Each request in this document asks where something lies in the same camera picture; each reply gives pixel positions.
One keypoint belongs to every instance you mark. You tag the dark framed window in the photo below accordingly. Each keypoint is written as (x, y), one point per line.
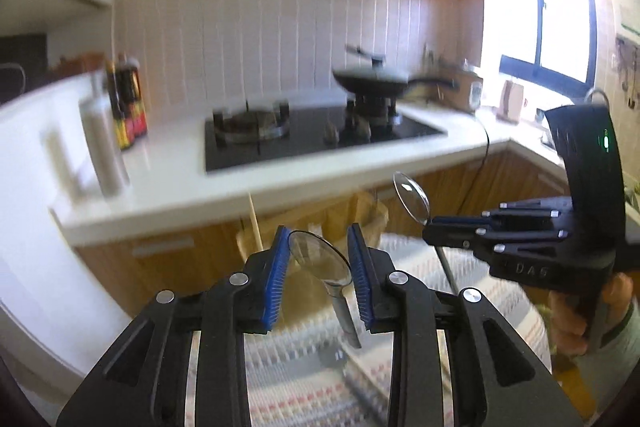
(555, 7)

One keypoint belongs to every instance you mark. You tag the white kitchen counter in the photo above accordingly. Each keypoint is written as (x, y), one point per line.
(175, 192)

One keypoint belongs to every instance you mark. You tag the chrome faucet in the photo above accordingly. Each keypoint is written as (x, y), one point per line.
(595, 91)

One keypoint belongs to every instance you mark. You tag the wooden chopstick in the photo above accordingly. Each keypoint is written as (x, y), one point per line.
(256, 222)

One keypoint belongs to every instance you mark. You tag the wooden lower cabinets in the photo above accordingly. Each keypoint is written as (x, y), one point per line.
(165, 272)

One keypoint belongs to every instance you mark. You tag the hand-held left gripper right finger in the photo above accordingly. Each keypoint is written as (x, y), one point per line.
(360, 277)

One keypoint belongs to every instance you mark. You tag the wooden utensil holder basket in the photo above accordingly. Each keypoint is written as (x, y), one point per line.
(375, 217)

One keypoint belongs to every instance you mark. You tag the black wok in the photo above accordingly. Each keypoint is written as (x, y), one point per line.
(370, 82)

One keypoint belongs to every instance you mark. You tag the person's right forearm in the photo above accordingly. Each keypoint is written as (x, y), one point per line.
(620, 357)

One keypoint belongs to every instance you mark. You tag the black gas stove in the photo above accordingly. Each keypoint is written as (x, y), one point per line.
(300, 147)

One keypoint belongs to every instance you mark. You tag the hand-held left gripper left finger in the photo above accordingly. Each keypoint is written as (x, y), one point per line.
(277, 277)

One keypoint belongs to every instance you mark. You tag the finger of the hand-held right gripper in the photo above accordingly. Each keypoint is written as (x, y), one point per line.
(525, 213)
(525, 239)

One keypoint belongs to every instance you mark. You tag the brown rice cooker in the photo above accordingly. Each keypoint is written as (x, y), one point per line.
(467, 92)

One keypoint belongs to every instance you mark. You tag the striped woven table mat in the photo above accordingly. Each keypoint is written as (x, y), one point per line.
(310, 387)

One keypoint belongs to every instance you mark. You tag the dark sauce bottle red label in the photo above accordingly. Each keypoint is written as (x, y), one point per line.
(137, 107)

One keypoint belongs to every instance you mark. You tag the person's right hand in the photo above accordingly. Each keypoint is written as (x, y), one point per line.
(565, 322)

